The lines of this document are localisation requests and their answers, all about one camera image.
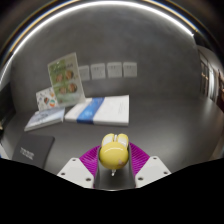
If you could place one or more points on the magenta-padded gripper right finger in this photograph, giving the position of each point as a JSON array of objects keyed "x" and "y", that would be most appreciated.
[{"x": 151, "y": 170}]

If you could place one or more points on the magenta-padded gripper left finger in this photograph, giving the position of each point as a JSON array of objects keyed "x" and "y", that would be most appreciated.
[{"x": 75, "y": 171}]

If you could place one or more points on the yellow computer mouse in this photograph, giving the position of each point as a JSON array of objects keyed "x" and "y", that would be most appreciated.
[{"x": 114, "y": 153}]

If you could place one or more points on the dark grey mouse pad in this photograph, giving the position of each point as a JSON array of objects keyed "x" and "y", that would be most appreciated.
[{"x": 33, "y": 150}]

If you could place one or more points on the grey patterned flat box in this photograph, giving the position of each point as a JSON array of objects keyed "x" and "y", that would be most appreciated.
[{"x": 45, "y": 119}]

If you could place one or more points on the white box with blue stripe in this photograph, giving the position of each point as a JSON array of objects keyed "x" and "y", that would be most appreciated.
[{"x": 103, "y": 110}]

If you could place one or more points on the white card with colourful stickers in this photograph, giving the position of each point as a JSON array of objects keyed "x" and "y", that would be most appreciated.
[{"x": 46, "y": 99}]

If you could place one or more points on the green menu sign stand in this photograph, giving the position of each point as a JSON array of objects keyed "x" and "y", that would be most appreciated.
[{"x": 65, "y": 79}]

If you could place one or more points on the group of white wall sockets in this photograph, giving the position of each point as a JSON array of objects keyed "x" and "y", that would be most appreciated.
[{"x": 106, "y": 70}]

